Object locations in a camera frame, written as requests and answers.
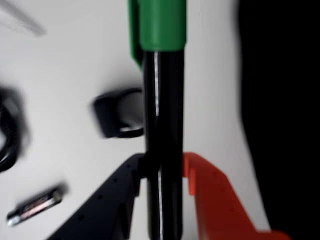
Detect black plastic ring clamp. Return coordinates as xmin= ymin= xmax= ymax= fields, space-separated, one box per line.
xmin=93 ymin=87 xmax=146 ymax=139

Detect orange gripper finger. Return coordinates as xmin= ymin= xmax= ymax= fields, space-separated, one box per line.
xmin=181 ymin=151 xmax=292 ymax=240

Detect black bag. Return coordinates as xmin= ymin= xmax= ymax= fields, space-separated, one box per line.
xmin=237 ymin=0 xmax=320 ymax=240

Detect black coiled cable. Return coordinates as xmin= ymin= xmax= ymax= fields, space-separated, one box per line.
xmin=0 ymin=87 xmax=26 ymax=173

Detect black battery with red print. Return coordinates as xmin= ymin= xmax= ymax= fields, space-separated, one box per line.
xmin=6 ymin=186 xmax=63 ymax=228

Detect blue handled scissors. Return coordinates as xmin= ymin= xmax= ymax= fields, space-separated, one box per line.
xmin=0 ymin=0 xmax=46 ymax=36

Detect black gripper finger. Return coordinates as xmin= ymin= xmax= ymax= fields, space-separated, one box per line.
xmin=46 ymin=153 xmax=147 ymax=240

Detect green capped black marker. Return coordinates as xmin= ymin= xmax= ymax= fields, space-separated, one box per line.
xmin=127 ymin=0 xmax=188 ymax=240

